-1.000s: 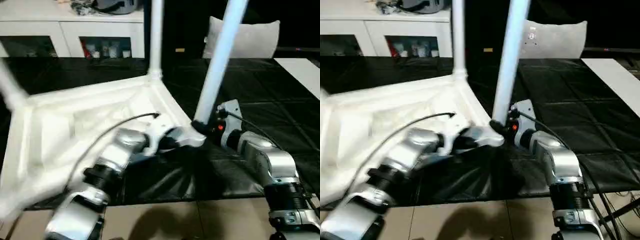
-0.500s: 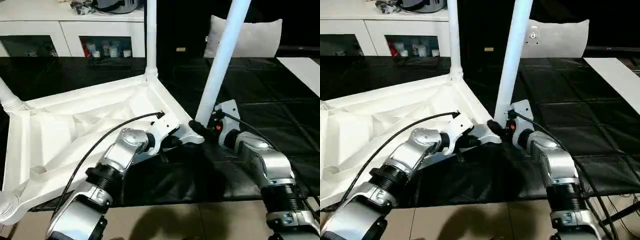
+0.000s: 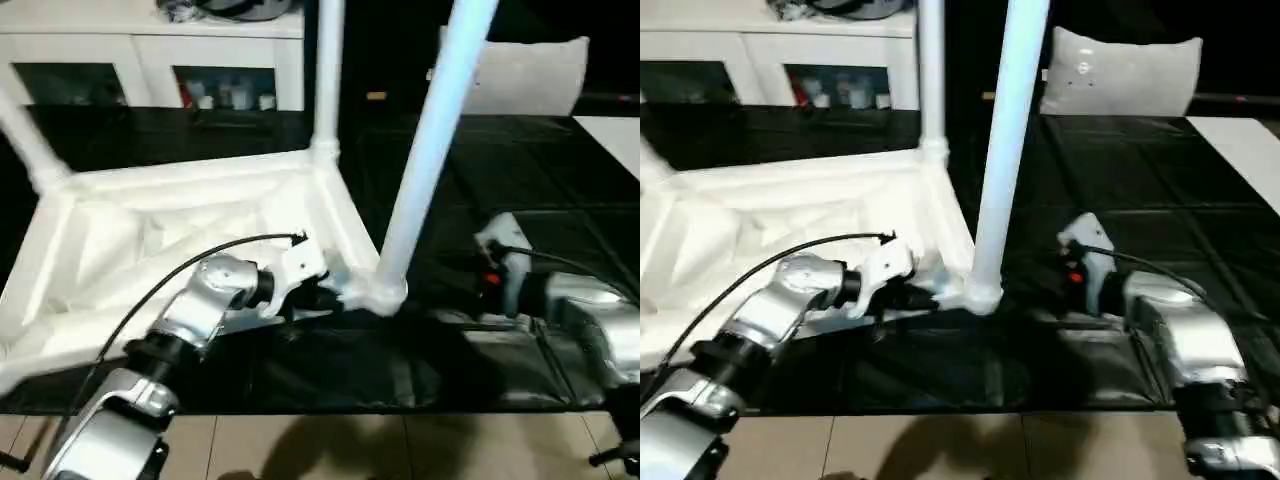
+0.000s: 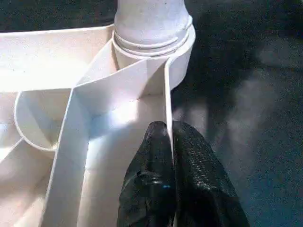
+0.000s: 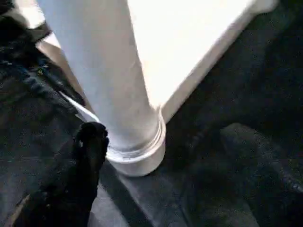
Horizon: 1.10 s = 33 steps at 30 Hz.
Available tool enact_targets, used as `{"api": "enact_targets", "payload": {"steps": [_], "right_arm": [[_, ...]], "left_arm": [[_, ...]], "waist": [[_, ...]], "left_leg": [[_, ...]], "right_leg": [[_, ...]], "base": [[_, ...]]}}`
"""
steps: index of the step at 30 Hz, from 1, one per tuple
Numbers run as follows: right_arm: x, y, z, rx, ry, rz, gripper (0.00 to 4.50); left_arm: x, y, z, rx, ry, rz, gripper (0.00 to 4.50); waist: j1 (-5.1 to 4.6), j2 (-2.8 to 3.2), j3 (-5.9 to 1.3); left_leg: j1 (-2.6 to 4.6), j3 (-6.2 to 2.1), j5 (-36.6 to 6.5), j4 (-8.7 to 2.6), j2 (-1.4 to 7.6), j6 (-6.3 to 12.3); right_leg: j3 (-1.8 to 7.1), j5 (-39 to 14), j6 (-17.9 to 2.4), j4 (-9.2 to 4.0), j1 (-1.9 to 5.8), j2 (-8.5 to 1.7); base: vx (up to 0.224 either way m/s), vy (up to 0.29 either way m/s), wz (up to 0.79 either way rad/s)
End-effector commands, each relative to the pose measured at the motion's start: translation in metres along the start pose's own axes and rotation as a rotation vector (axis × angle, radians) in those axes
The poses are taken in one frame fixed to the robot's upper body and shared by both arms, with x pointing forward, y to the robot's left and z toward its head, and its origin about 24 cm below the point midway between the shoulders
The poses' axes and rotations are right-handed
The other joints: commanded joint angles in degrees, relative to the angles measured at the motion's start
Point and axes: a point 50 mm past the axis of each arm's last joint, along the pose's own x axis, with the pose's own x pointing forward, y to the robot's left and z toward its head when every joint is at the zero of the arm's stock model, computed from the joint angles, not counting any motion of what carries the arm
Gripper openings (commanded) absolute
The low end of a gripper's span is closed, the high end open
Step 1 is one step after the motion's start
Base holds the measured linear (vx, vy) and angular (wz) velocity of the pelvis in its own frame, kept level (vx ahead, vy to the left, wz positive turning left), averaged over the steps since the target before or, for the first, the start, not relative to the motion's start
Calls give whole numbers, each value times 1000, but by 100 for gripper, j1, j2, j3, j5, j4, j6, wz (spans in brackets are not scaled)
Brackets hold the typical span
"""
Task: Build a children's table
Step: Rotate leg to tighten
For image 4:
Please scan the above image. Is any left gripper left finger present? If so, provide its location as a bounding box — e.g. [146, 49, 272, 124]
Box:
[116, 121, 177, 227]

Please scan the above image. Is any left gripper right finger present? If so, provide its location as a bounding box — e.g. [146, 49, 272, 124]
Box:
[171, 121, 250, 227]

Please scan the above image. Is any white plastic table top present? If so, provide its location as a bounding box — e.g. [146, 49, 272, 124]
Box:
[0, 18, 196, 227]

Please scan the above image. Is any white plastic table leg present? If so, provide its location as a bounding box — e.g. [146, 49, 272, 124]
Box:
[114, 0, 193, 58]

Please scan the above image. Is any black table mat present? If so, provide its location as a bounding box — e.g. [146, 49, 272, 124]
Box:
[0, 0, 303, 227]

